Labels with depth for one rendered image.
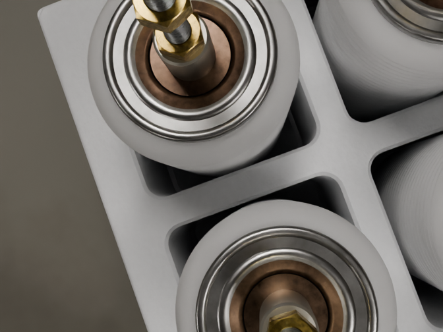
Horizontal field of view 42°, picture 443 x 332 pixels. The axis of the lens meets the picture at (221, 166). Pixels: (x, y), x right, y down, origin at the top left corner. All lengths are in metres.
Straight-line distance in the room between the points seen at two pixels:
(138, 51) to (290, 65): 0.07
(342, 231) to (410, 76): 0.08
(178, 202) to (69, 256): 0.22
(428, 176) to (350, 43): 0.07
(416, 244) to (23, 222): 0.35
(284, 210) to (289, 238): 0.01
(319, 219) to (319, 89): 0.10
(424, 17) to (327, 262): 0.11
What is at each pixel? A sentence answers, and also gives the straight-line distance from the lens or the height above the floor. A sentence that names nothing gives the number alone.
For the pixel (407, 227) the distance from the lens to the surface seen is 0.31.
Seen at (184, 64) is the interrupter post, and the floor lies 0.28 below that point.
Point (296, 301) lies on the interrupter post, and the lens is 0.23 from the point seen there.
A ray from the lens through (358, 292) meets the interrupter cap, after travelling 0.25.
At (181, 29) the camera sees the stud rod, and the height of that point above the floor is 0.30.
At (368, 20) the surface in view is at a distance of 0.26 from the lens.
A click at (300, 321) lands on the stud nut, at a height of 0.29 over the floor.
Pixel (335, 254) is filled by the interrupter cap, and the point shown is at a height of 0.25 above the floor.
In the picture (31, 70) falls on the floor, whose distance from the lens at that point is 0.55.
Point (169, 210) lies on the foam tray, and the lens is 0.32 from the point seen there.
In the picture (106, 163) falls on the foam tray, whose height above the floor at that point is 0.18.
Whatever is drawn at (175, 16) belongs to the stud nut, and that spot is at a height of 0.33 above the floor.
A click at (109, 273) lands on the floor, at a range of 0.52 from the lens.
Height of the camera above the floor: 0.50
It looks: 85 degrees down
